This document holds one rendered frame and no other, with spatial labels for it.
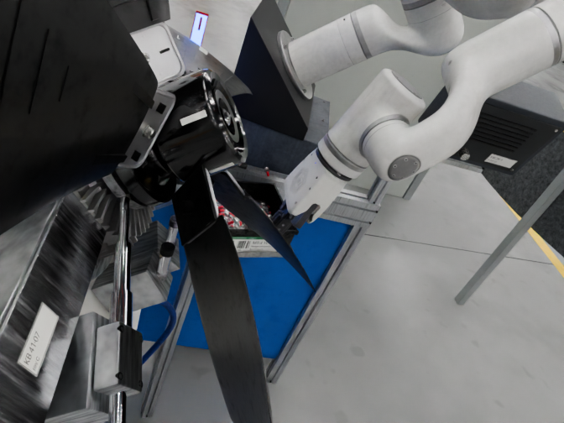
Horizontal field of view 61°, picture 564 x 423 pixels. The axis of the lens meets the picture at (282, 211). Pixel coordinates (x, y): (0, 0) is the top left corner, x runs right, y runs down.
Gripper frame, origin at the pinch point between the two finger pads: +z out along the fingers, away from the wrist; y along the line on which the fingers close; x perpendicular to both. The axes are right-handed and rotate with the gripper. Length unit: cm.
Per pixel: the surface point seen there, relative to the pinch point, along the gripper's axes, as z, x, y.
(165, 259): 4.0, -18.2, 15.5
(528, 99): -40, 42, -30
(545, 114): -40, 45, -26
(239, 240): 13.6, 0.5, -8.3
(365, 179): 56, 122, -177
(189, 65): -12.9, -26.1, -8.2
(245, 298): -12.7, -16.1, 33.9
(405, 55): -14, 86, -176
